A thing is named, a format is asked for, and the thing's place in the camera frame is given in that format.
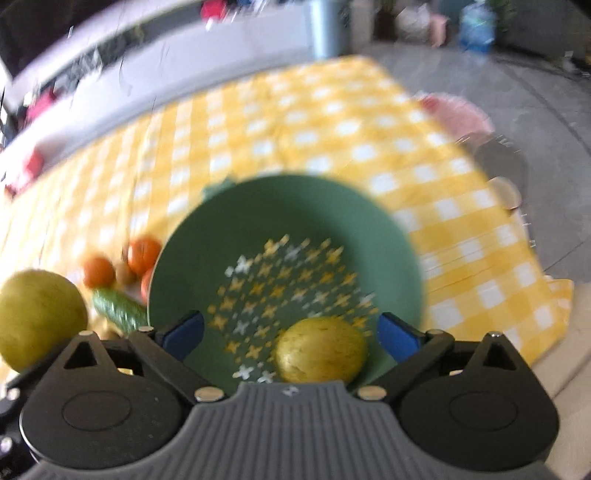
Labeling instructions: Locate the yellow round fruit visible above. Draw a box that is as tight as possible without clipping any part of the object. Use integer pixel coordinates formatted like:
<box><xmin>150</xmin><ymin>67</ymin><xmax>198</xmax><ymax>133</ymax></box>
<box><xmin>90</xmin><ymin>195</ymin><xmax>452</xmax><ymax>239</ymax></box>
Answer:
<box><xmin>0</xmin><ymin>270</ymin><xmax>89</xmax><ymax>374</ymax></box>
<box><xmin>273</xmin><ymin>318</ymin><xmax>369</xmax><ymax>385</ymax></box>

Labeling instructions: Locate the dark round stool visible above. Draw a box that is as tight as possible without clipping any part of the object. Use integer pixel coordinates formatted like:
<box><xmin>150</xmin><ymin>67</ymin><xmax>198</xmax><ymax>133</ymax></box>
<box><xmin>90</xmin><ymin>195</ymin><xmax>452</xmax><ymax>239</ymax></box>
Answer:
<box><xmin>475</xmin><ymin>137</ymin><xmax>531</xmax><ymax>212</ymax></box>

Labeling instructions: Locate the black television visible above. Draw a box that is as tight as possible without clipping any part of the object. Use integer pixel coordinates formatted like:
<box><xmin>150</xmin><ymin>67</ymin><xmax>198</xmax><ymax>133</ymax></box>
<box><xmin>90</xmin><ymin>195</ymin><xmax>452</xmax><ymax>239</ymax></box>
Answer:
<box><xmin>0</xmin><ymin>0</ymin><xmax>153</xmax><ymax>88</ymax></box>

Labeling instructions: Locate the grey bin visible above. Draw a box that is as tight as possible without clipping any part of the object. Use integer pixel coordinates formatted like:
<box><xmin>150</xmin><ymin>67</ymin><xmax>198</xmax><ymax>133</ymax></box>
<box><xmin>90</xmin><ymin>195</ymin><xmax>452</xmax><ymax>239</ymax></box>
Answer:
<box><xmin>308</xmin><ymin>0</ymin><xmax>352</xmax><ymax>58</ymax></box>

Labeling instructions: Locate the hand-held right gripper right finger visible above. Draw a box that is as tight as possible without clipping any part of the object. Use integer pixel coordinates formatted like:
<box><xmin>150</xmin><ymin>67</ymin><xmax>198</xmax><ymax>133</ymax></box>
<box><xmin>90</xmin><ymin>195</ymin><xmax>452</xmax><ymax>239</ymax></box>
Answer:
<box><xmin>355</xmin><ymin>311</ymin><xmax>532</xmax><ymax>402</ymax></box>

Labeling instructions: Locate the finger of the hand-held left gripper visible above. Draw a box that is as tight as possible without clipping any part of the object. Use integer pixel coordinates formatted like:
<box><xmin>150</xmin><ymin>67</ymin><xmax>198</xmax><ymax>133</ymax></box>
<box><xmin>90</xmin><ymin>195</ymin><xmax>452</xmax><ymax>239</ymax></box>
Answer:
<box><xmin>0</xmin><ymin>371</ymin><xmax>31</xmax><ymax>467</ymax></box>

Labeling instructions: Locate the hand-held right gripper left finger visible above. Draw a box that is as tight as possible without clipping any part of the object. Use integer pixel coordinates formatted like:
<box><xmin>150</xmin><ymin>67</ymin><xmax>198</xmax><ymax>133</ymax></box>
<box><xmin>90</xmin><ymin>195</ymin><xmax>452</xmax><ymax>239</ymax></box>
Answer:
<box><xmin>44</xmin><ymin>311</ymin><xmax>227</xmax><ymax>404</ymax></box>

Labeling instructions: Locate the green colander bowl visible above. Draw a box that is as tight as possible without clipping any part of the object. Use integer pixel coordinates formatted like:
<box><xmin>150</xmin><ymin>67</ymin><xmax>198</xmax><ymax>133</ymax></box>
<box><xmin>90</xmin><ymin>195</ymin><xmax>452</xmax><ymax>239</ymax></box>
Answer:
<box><xmin>148</xmin><ymin>174</ymin><xmax>426</xmax><ymax>398</ymax></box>

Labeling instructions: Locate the pink round mat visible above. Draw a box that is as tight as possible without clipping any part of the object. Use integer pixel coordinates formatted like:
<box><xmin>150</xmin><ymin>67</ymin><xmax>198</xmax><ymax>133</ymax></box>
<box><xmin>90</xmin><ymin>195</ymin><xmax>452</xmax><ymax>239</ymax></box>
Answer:
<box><xmin>416</xmin><ymin>92</ymin><xmax>496</xmax><ymax>149</ymax></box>

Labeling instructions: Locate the blue water bottle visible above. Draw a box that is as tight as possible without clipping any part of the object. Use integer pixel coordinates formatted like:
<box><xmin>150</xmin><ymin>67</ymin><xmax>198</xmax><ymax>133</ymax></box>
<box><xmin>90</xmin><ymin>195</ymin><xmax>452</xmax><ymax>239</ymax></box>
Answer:
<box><xmin>459</xmin><ymin>1</ymin><xmax>498</xmax><ymax>54</ymax></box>

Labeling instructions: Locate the pink box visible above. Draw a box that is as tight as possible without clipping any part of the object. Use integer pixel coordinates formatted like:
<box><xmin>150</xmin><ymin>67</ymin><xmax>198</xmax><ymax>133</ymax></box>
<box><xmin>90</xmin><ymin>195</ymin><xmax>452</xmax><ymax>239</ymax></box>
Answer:
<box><xmin>4</xmin><ymin>150</ymin><xmax>47</xmax><ymax>197</ymax></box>
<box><xmin>25</xmin><ymin>90</ymin><xmax>58</xmax><ymax>123</ymax></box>
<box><xmin>201</xmin><ymin>0</ymin><xmax>229</xmax><ymax>21</ymax></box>

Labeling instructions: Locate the yellow checked tablecloth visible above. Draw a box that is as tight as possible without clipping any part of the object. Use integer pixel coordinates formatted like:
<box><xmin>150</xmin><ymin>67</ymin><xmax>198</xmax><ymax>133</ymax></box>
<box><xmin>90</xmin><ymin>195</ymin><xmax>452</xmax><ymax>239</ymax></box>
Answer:
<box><xmin>0</xmin><ymin>55</ymin><xmax>575</xmax><ymax>384</ymax></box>

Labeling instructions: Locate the green cucumber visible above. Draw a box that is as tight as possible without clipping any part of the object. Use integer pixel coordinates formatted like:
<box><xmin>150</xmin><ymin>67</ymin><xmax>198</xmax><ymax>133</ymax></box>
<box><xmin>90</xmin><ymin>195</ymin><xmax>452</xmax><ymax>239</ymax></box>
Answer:
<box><xmin>91</xmin><ymin>288</ymin><xmax>151</xmax><ymax>333</ymax></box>

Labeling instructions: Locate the white low cabinet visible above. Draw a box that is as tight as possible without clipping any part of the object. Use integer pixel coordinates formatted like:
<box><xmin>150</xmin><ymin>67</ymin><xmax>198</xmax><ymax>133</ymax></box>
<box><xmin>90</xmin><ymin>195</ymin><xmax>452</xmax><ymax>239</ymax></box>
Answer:
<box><xmin>0</xmin><ymin>4</ymin><xmax>319</xmax><ymax>204</ymax></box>

